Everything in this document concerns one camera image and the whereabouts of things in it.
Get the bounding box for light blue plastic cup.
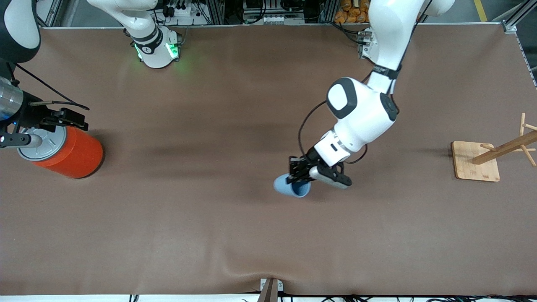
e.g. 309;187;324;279
274;173;312;198

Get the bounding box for grey right arm base box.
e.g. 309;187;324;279
167;31;184;60

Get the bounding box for grey left arm base box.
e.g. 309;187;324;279
357;29;378;59

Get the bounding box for orange canister with grey lid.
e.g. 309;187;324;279
18;125;104;180

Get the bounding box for orange snack bags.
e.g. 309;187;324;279
334;0;373;24

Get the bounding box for brown table mat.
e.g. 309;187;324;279
0;23;537;297

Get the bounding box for wooden mug tree stand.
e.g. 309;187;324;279
451;112;537;182

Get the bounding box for white terminal block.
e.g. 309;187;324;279
247;15;305;25

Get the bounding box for white power strip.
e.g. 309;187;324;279
168;3;198;17

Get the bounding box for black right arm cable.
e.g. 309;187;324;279
14;63;90;111

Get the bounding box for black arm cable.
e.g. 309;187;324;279
14;63;90;111
297;69;370;165

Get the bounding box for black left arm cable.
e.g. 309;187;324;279
297;69;370;165

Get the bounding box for aluminium frame profile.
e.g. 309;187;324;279
36;0;63;30
501;0;537;34

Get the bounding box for grey metal clamp bracket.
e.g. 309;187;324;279
257;278;284;302

